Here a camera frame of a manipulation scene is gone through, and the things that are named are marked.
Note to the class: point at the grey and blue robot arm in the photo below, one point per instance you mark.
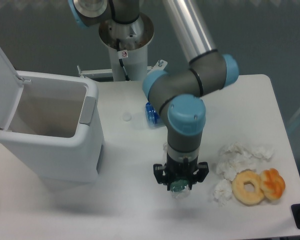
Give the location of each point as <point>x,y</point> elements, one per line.
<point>177,99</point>

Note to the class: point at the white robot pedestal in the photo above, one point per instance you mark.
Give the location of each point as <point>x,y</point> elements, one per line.
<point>127,46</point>

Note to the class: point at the orange glazed bread roll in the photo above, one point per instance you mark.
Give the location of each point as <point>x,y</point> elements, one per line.
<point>272,184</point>

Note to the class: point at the blue label plastic bottle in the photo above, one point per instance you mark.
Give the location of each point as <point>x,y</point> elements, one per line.
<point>152,117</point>

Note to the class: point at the white bottle cap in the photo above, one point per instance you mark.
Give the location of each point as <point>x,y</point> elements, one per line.
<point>126,116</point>

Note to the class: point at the metal table frame rail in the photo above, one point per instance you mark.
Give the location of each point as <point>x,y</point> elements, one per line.
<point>106,75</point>

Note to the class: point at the small crumpled white tissue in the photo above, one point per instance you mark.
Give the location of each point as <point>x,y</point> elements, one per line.
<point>223,192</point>

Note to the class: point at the white trash bin lid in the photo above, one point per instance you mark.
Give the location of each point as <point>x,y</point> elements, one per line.
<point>11,89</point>

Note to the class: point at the green label plastic bottle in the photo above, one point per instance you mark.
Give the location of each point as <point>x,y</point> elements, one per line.
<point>180,188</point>

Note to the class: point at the white trash bin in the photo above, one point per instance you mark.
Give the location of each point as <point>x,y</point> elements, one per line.
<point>55,128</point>

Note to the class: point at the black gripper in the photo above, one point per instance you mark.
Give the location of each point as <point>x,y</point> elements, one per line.
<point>174,170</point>

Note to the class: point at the plain ring donut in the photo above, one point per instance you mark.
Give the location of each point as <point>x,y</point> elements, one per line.
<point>246,187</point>

